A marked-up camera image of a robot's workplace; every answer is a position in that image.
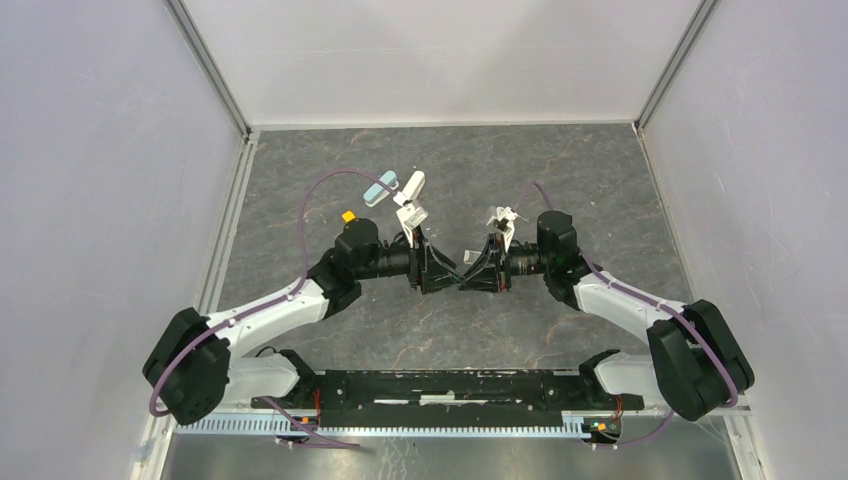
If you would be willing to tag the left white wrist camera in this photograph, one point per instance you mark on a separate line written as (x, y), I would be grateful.
(410, 215)

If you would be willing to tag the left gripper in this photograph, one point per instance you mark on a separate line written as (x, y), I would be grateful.
(428, 269)

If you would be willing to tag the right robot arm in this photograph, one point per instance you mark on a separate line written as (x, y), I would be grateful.
(694, 364)

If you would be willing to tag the white stapler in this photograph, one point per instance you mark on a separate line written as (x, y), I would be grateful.
(411, 189)

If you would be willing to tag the light blue stapler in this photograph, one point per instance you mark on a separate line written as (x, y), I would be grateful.
(380, 190)

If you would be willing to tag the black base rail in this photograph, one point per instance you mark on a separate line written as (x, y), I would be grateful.
(451, 398)

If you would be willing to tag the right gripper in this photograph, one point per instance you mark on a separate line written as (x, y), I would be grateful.
(486, 276)

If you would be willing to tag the white slotted cable duct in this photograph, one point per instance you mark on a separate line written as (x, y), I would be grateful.
(274, 424)

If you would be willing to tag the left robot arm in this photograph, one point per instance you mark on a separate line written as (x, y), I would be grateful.
(201, 361)

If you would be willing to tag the white staple box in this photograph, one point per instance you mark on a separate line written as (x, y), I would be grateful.
(470, 256)

